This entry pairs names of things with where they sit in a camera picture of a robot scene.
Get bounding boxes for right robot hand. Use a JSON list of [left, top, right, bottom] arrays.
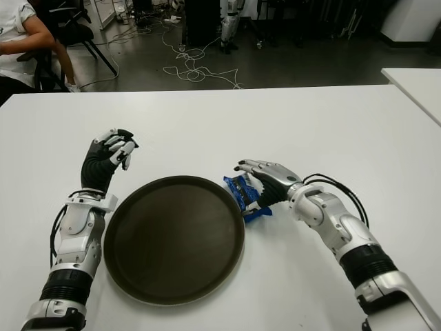
[[233, 159, 304, 215]]

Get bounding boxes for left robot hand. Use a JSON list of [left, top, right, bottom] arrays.
[[81, 128, 141, 192]]

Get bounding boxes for blue Oreo packet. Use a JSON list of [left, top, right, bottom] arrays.
[[222, 174, 274, 224]]

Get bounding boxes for round brown tray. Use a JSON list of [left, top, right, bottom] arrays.
[[103, 174, 247, 306]]

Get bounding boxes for black chair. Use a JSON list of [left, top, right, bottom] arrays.
[[17, 0, 119, 92]]

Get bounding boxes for seated person white shirt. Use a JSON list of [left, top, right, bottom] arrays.
[[0, 0, 82, 104]]

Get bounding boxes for white panel board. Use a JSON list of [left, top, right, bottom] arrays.
[[84, 0, 120, 32]]

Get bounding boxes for silver humanoid robot legs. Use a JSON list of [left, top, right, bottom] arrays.
[[219, 0, 246, 54]]

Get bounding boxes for white side table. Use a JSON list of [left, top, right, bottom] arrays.
[[380, 68, 441, 127]]

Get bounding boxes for black cabinet on casters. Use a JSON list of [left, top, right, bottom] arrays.
[[178, 0, 223, 52]]

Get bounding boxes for white machine housing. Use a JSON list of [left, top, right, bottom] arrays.
[[380, 0, 441, 46]]

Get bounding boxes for white floor cable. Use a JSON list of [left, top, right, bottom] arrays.
[[161, 20, 244, 90]]

